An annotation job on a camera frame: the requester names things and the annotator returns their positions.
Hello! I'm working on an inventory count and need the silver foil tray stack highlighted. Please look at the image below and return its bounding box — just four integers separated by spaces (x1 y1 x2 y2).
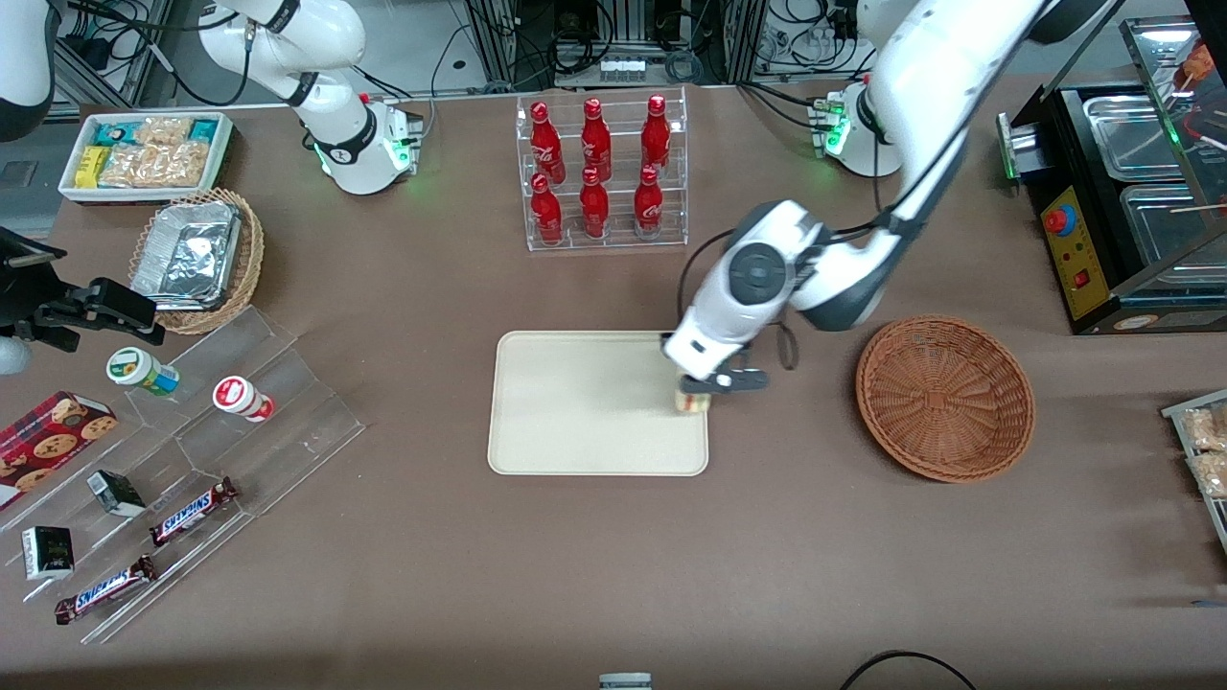
130 200 242 311

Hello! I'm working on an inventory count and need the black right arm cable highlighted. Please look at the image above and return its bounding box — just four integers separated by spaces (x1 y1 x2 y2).
65 0 262 108

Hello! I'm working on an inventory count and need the red cookie box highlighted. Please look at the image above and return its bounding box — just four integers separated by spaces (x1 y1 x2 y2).
0 390 119 512

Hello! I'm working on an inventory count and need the small clear cracker bag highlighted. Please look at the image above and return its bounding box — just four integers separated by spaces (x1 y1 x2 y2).
132 116 195 147

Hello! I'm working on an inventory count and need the black cable loop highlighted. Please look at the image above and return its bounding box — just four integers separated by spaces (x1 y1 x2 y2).
839 650 979 690

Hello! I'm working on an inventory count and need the round brown wicker basket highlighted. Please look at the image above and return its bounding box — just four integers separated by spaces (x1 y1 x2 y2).
855 316 1036 483

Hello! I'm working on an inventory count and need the small black box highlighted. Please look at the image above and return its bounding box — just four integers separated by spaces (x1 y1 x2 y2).
86 470 147 518

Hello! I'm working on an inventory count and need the Snickers chocolate bar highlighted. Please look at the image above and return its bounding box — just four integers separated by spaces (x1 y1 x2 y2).
149 476 239 548
54 554 159 626

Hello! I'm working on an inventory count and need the red cola bottle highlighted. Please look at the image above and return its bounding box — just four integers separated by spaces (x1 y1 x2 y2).
581 98 613 183
640 94 672 179
579 168 611 241
530 172 565 245
530 102 567 185
634 165 664 241

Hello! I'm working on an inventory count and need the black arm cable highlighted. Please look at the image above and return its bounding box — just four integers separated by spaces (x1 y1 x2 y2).
65 0 262 108
676 144 897 373

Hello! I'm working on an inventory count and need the clear acrylic stepped display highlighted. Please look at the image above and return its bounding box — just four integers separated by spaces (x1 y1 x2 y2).
0 305 367 645

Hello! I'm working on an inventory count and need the white plastic snack bin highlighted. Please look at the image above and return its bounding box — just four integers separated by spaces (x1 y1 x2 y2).
58 110 236 205

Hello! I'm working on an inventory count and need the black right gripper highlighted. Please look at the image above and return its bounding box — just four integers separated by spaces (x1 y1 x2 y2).
0 228 167 352

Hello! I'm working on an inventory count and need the grey snack tray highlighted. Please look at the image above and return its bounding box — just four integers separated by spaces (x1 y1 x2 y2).
1162 388 1227 557

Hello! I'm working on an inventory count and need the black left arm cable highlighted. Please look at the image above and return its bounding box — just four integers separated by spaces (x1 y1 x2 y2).
676 144 897 373

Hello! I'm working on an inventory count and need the clear wrapped pastry packet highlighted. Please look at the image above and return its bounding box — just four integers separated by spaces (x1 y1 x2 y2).
1189 450 1227 499
1181 406 1227 451

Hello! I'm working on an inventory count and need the steel food pan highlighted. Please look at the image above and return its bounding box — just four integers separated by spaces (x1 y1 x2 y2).
1119 182 1227 290
1083 93 1187 183

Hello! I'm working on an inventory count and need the black and white box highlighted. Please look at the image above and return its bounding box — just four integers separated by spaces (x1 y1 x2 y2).
21 525 76 582

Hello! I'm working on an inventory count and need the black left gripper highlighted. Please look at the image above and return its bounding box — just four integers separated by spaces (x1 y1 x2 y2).
660 331 749 397

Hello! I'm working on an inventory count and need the large clear cracker bag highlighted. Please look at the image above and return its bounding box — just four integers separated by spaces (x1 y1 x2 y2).
99 142 210 189

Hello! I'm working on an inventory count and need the clear acrylic bottle rack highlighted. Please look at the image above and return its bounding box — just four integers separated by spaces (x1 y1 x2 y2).
516 86 689 253

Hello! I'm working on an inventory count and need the green label yoghurt bottle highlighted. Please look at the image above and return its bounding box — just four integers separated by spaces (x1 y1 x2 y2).
105 347 181 397

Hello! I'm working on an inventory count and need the light wicker basket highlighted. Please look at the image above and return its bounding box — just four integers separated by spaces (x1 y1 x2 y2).
127 187 266 336

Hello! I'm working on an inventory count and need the beige rectangular tray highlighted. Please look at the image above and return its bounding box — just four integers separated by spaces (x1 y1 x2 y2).
487 331 710 477

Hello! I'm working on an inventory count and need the red label yoghurt bottle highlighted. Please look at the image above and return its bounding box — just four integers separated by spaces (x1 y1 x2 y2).
212 376 276 424

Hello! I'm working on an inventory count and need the black hot food display case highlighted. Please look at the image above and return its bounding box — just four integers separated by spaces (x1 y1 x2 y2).
997 14 1227 336

